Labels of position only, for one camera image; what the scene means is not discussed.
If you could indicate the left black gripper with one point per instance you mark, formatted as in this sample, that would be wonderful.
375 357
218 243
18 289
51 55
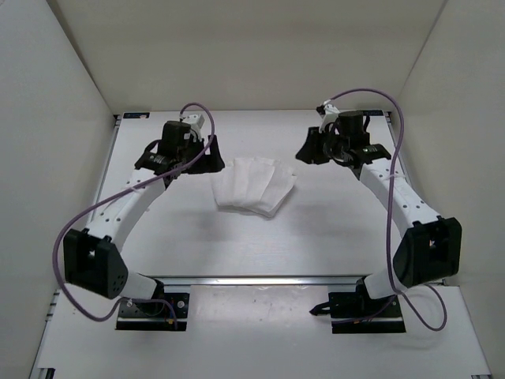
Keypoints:
211 162

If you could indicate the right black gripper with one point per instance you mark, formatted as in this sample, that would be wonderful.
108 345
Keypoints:
310 151

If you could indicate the white pleated skirt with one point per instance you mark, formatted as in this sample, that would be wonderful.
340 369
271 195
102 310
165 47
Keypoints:
253 184

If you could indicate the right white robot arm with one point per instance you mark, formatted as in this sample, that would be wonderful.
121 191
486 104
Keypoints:
430 244

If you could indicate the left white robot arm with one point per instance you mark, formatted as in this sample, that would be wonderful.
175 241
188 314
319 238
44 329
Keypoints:
92 256

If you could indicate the right blue table label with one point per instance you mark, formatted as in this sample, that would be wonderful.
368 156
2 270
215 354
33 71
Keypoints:
373 113

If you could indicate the blue table label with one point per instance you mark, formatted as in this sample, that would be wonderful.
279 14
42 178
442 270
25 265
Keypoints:
373 113
136 115

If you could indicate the left blue table label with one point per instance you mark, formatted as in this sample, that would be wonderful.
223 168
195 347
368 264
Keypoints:
136 115

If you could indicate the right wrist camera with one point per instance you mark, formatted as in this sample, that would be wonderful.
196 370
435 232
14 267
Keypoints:
328 113

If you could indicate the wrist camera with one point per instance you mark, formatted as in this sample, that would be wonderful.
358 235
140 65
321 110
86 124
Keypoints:
328 113
196 122

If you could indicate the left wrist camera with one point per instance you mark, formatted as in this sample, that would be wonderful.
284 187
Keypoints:
196 122

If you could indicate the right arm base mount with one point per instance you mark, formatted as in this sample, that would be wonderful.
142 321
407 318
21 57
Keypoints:
354 312

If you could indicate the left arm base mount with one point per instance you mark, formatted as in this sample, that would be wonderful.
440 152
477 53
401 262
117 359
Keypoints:
155 317

